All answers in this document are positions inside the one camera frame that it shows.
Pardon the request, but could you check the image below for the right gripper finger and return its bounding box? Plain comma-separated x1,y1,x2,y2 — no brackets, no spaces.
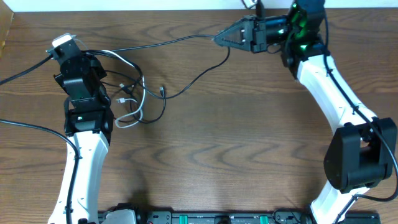
214,35,251,51
217,17,254,39

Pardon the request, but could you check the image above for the thin black cable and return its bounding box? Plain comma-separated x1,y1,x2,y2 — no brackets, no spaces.
105,34,231,100

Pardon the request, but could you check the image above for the thick black cable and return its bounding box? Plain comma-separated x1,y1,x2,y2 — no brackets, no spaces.
83,49,167,124

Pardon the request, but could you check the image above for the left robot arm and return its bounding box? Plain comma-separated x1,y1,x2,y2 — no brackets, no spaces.
49,33,114,223

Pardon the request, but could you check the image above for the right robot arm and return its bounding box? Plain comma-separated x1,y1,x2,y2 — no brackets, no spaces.
214,0,397,223

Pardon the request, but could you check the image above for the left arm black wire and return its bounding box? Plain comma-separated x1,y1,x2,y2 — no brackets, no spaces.
0,54,83,224

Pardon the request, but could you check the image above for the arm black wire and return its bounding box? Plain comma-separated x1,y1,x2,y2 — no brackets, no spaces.
322,12,398,224
0,54,83,224

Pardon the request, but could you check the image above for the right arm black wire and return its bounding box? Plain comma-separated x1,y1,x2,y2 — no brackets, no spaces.
322,12,398,224

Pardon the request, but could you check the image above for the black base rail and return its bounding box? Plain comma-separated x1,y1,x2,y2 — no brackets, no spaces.
98,203,382,224

